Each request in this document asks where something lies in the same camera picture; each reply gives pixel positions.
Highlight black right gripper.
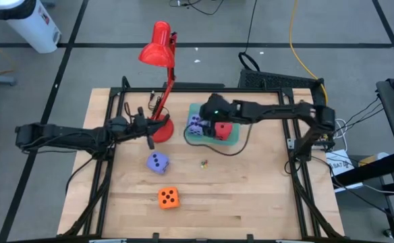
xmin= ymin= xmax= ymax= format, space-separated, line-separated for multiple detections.
xmin=199 ymin=93 xmax=234 ymax=138

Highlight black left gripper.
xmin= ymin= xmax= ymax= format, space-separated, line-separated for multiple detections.
xmin=124 ymin=107 xmax=171 ymax=150

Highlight large red foam die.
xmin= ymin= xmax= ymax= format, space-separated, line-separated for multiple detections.
xmin=215 ymin=121 xmax=233 ymax=141

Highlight large purple foam die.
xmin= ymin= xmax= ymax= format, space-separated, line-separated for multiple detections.
xmin=187 ymin=113 xmax=206 ymax=136
xmin=146 ymin=151 xmax=170 ymax=175

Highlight large orange foam die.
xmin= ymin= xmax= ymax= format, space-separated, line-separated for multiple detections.
xmin=158 ymin=186 xmax=181 ymax=210

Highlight teal translucent plastic bin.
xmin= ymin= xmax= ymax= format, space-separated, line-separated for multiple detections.
xmin=184 ymin=103 xmax=242 ymax=146

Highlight red desk lamp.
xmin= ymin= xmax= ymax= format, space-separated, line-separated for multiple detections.
xmin=138 ymin=20 xmax=178 ymax=143

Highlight black perforated computer case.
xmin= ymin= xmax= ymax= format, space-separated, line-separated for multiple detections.
xmin=237 ymin=69 xmax=320 ymax=90

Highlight white printed box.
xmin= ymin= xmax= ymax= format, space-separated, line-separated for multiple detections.
xmin=325 ymin=148 xmax=365 ymax=193

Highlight white cylindrical air purifier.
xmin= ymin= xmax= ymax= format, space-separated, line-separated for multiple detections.
xmin=0 ymin=0 xmax=62 ymax=54

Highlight brown loose cable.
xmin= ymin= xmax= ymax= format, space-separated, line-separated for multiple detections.
xmin=183 ymin=121 xmax=254 ymax=157

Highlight black looped power cable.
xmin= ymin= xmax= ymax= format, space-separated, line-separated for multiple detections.
xmin=237 ymin=0 xmax=261 ymax=72

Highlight black arm base cable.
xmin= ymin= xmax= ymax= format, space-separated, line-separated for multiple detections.
xmin=64 ymin=155 xmax=96 ymax=196

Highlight yellow hanging cable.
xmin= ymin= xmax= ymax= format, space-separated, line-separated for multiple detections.
xmin=287 ymin=0 xmax=329 ymax=104

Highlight black floor cables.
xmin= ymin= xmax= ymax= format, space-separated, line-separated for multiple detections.
xmin=168 ymin=0 xmax=225 ymax=16

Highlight white cable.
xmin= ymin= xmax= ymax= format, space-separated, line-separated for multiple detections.
xmin=334 ymin=117 xmax=349 ymax=153

